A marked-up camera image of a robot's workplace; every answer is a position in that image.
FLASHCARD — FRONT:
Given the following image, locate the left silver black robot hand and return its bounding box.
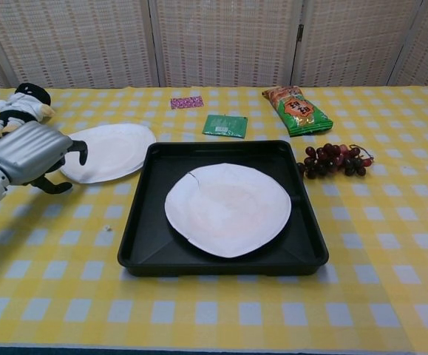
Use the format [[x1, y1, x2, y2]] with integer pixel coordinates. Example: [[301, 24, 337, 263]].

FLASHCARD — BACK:
[[0, 122, 89, 195]]

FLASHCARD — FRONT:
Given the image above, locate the white paper plate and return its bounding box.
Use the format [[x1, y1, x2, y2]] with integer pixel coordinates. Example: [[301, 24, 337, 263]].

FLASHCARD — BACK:
[[58, 123, 157, 185]]

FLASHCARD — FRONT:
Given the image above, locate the white paper plate cracked rim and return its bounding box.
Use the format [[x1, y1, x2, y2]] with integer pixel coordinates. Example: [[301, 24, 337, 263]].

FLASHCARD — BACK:
[[164, 163, 293, 259]]

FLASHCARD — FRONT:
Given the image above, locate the black square plastic tray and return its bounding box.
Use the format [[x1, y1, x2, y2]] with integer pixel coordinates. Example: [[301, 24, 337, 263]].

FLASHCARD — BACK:
[[117, 139, 330, 277]]

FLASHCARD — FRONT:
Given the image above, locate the black white plush doll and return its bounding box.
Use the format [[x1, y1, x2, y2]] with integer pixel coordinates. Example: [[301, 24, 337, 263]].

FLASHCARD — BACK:
[[0, 82, 58, 143]]

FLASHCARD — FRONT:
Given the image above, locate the pink patterned small packet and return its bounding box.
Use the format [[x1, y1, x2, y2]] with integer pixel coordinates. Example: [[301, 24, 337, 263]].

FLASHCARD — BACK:
[[170, 95, 205, 111]]

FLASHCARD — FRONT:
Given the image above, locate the green sachet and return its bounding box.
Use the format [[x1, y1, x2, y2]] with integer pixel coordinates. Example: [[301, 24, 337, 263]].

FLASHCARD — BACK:
[[202, 114, 249, 139]]

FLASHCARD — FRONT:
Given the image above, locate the beige woven folding screen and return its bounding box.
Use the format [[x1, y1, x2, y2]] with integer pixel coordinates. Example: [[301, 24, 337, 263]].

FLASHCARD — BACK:
[[0, 0, 428, 89]]

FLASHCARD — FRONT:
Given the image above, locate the orange green snack bag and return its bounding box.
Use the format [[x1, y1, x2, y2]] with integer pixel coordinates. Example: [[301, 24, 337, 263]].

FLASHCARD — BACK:
[[262, 85, 334, 138]]

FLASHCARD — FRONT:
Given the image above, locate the dark red grape bunch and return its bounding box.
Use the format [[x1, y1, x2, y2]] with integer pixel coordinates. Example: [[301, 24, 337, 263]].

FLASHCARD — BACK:
[[296, 143, 376, 180]]

